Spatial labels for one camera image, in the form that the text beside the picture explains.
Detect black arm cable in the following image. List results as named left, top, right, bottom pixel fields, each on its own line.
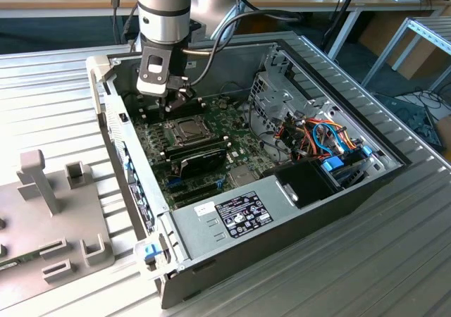
left=183, top=0, right=304, bottom=87

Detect light wooden desk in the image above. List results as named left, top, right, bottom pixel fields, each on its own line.
left=0, top=0, right=451, bottom=63

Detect small brown cardboard box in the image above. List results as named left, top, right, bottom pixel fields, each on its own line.
left=435, top=115, right=451, bottom=152

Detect orange wire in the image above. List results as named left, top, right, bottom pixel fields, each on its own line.
left=301, top=118, right=357, bottom=156

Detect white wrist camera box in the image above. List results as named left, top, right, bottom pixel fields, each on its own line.
left=135, top=44, right=174, bottom=97

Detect grey parts rack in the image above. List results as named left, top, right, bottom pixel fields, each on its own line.
left=0, top=149, right=116, bottom=302

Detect open black PC case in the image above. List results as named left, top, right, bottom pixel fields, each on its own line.
left=86, top=37, right=413, bottom=309

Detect grey power supply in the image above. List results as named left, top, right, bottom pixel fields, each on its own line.
left=170, top=174, right=304, bottom=263

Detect blue disk carrier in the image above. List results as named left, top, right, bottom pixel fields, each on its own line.
left=321, top=146, right=373, bottom=191

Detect blue wire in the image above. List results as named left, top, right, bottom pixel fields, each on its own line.
left=312, top=120, right=348, bottom=156

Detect silver CPU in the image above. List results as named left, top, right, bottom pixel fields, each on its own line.
left=180, top=120, right=204, bottom=137

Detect black slanted pole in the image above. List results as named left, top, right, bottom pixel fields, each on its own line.
left=321, top=0, right=364, bottom=49

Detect metal socket cover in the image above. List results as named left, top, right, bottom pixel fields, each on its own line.
left=173, top=118, right=209, bottom=145

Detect black graphics card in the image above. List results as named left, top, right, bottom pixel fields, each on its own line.
left=168, top=147, right=228, bottom=181

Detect green RAM stick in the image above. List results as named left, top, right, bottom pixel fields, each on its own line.
left=166, top=139, right=227, bottom=159
left=0, top=251, right=42, bottom=272

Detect black expansion slot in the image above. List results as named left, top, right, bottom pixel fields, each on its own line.
left=171, top=181, right=218, bottom=199
left=174, top=188, right=221, bottom=207

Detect green motherboard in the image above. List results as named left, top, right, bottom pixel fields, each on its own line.
left=130, top=97, right=283, bottom=212

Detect aluminium frame table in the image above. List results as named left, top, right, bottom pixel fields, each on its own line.
left=361, top=15, right=451, bottom=92

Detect thin metal locking lever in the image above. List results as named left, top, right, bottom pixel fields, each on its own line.
left=160, top=97, right=171, bottom=126

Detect CPU socket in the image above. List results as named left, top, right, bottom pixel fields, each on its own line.
left=168, top=116, right=209, bottom=147

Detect large brown cardboard box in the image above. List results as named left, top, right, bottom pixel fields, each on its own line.
left=357, top=12, right=451, bottom=80

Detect blue case latch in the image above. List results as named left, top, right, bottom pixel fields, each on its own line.
left=143, top=245, right=161, bottom=263

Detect silver chipset heat sink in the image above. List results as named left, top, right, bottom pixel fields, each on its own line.
left=228, top=165, right=257, bottom=188

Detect metal drive cage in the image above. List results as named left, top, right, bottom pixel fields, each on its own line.
left=247, top=70, right=311, bottom=135

